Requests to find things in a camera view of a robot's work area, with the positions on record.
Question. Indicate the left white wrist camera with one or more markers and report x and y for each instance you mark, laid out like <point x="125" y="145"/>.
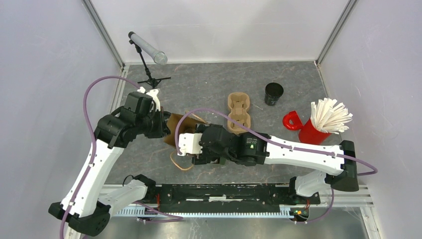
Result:
<point x="154" y="94"/>

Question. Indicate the green paper bag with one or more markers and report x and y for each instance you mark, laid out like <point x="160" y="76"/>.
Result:
<point x="187" y="126"/>

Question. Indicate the red mug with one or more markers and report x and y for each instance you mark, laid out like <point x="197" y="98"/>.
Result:
<point x="307" y="133"/>

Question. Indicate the black tripod stand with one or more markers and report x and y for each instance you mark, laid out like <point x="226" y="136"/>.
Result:
<point x="153" y="82"/>

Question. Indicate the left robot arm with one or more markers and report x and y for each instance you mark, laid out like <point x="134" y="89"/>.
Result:
<point x="83" y="208"/>

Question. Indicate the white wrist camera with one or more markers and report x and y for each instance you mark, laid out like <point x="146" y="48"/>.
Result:
<point x="154" y="94"/>
<point x="189" y="144"/>

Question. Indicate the cardboard cup carrier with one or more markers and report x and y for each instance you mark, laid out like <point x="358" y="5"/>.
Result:
<point x="238" y="105"/>

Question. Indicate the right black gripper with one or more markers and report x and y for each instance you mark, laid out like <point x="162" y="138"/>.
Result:
<point x="205" y="157"/>

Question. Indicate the grey tube on stand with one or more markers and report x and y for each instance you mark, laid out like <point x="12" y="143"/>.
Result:
<point x="157" y="56"/>

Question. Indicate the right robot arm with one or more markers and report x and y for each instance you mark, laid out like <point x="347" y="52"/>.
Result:
<point x="330" y="165"/>

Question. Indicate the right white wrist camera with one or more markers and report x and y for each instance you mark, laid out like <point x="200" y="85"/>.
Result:
<point x="189" y="144"/>

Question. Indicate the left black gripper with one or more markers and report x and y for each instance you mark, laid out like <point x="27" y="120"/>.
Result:
<point x="162" y="130"/>

